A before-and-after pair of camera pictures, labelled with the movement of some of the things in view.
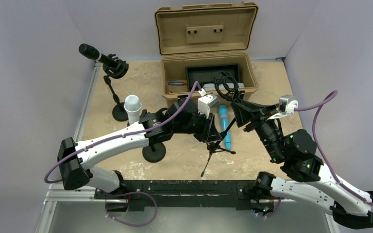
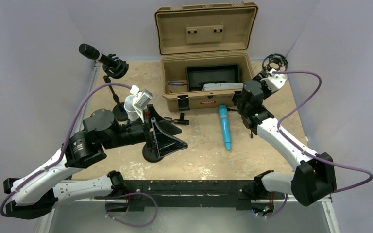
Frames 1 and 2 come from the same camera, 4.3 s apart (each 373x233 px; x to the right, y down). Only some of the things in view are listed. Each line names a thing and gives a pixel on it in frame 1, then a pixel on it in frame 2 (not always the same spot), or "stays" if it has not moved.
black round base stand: x=119 y=112 stays
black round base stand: x=154 y=152 stays
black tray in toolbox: x=205 y=74 stays
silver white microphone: x=132 y=105 stays
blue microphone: x=224 y=121 stays
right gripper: x=244 y=110 -> x=267 y=90
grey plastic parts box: x=209 y=86 stays
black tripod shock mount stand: x=226 y=85 -> x=274 y=62
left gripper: x=208 y=124 -> x=164 y=143
